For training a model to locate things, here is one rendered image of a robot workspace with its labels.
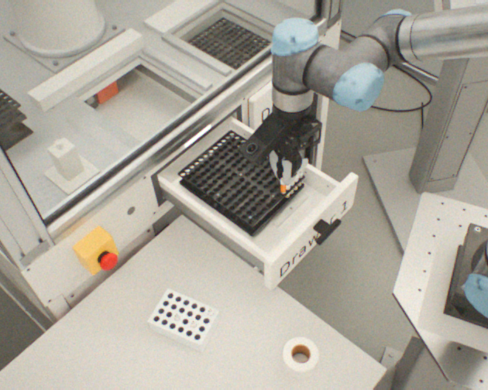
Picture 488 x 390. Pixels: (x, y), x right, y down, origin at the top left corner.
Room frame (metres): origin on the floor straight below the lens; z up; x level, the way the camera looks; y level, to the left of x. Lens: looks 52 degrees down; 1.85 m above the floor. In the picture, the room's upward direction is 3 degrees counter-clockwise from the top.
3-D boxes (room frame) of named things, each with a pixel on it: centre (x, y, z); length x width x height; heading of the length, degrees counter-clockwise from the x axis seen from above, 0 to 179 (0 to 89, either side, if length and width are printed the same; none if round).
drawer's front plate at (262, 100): (1.10, -0.13, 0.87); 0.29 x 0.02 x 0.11; 136
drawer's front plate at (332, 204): (0.65, -0.14, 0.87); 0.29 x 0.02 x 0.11; 136
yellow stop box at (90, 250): (0.63, 0.31, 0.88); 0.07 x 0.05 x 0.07; 136
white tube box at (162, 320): (0.51, 0.14, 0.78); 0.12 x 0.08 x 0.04; 62
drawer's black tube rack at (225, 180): (0.79, 0.00, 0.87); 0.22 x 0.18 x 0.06; 46
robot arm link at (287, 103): (0.76, -0.10, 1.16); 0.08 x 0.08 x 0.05
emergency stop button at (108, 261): (0.60, 0.29, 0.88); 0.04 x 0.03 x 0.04; 136
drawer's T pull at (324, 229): (0.63, -0.16, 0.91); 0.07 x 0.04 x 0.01; 136
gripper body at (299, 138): (0.76, -0.10, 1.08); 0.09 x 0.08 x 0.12; 128
